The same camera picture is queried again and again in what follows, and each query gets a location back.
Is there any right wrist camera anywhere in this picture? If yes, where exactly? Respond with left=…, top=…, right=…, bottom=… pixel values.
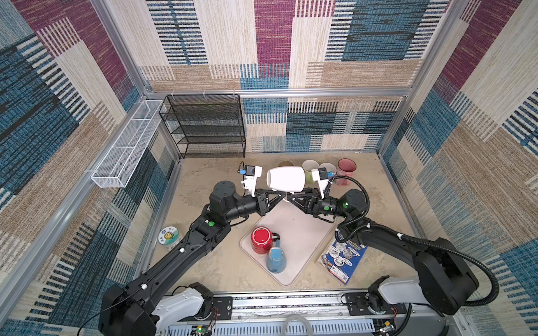
left=311, top=167, right=333, bottom=199

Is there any white mug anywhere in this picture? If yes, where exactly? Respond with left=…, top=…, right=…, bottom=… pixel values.
left=266, top=167, right=305, bottom=193

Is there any blue snack package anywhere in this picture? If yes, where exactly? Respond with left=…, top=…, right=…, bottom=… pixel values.
left=318, top=239, right=367, bottom=285

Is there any light green mug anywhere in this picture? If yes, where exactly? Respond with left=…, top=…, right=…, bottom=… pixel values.
left=302, top=159, right=319, bottom=183

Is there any pink cartoon mug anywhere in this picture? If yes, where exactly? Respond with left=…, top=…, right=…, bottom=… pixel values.
left=336, top=158, right=357, bottom=186

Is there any white plastic tray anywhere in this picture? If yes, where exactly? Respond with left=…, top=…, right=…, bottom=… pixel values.
left=256, top=201, right=334, bottom=286

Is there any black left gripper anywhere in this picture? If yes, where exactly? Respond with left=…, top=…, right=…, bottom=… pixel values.
left=222, top=189, right=284, bottom=225

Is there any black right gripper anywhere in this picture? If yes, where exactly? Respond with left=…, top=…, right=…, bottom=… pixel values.
left=286, top=186, right=349, bottom=218

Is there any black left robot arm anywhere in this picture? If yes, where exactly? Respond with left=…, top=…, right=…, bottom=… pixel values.
left=98, top=181, right=287, bottom=335

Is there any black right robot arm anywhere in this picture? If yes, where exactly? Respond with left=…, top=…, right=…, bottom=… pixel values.
left=287, top=184, right=500, bottom=315

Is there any lavender purple mug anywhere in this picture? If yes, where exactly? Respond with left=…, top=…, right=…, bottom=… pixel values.
left=319, top=162, right=337, bottom=175

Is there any light blue mug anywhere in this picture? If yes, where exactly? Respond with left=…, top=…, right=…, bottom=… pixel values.
left=266, top=240, right=287, bottom=274

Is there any black wire mesh shelf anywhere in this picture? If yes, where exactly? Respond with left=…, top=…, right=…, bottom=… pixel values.
left=161, top=94, right=246, bottom=159

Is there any beige speckled ceramic mug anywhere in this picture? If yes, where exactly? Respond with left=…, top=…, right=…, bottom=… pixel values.
left=278, top=160, right=295, bottom=167

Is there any white wire mesh basket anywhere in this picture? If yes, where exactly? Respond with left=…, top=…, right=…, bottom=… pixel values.
left=91, top=100, right=163, bottom=188

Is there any red mug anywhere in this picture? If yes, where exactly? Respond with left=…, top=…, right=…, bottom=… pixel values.
left=250, top=226, right=280, bottom=255

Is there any green lidded round tin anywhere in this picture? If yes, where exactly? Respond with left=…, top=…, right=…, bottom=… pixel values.
left=158, top=226, right=180, bottom=250

